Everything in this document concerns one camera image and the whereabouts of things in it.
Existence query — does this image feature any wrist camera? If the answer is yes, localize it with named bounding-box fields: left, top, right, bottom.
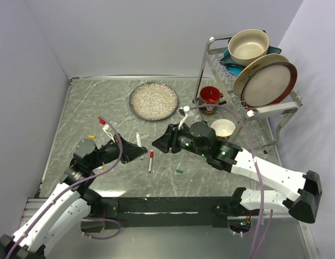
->
left=98, top=118, right=118, bottom=142
left=177, top=106, right=194, bottom=130

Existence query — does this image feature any beige dinner plate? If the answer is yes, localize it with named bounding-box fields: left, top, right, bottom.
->
left=233, top=53, right=289, bottom=97

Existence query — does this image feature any small white cup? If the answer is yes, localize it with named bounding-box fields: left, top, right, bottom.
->
left=210, top=119, right=236, bottom=141

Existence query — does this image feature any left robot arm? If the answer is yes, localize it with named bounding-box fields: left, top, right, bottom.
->
left=0, top=137, right=148, bottom=258

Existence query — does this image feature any speckled round plate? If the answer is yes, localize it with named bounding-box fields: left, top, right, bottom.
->
left=129, top=81, right=179, bottom=121

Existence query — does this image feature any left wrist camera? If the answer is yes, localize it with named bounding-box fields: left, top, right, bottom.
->
left=98, top=118, right=118, bottom=142

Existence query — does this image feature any red rimmed plate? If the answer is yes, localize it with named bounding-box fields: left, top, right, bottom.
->
left=241, top=62, right=298, bottom=108

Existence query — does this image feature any black base beam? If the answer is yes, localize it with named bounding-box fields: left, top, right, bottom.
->
left=75, top=196, right=265, bottom=233

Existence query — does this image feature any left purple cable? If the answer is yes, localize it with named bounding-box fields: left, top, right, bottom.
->
left=5, top=115, right=124, bottom=259

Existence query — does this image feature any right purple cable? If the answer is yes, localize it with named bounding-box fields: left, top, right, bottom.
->
left=187, top=104, right=273, bottom=259

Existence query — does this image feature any large beige bowl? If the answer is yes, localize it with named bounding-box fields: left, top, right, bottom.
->
left=228, top=29, right=270, bottom=67

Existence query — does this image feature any metal dish rack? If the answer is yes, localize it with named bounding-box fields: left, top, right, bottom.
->
left=193, top=33, right=303, bottom=154

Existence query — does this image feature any white pen red tip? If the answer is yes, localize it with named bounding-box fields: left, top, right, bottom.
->
left=148, top=157, right=154, bottom=173

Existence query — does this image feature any red skull mug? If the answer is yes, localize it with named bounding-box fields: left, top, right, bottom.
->
left=199, top=86, right=226, bottom=105

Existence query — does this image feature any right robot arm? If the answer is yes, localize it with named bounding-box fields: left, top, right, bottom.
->
left=152, top=121, right=323, bottom=223

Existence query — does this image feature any white pen green tip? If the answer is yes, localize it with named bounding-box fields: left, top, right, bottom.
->
left=136, top=131, right=142, bottom=147

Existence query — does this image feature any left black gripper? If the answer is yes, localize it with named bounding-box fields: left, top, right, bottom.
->
left=88, top=133, right=147, bottom=169

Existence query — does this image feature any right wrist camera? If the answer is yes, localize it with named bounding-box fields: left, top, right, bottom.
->
left=177, top=106, right=194, bottom=130

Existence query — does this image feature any purple cable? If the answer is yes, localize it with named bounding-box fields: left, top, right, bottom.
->
left=187, top=104, right=273, bottom=259
left=5, top=115, right=124, bottom=259

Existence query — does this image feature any blue dish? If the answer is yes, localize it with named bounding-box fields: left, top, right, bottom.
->
left=219, top=46, right=282, bottom=76

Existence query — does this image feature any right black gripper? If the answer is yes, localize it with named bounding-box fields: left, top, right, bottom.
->
left=152, top=122, right=209, bottom=158

